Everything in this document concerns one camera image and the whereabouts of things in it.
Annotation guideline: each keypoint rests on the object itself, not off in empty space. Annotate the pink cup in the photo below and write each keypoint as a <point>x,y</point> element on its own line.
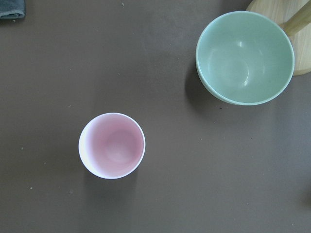
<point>112,145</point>

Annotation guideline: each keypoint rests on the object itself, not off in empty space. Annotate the green bowl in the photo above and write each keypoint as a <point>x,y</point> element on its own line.
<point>244,58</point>

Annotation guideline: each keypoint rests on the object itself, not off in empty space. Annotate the wooden cup tree stand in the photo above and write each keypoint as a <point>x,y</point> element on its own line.
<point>294,17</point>

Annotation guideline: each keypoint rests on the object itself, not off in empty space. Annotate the grey folded cloth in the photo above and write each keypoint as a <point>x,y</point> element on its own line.
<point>12,9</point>

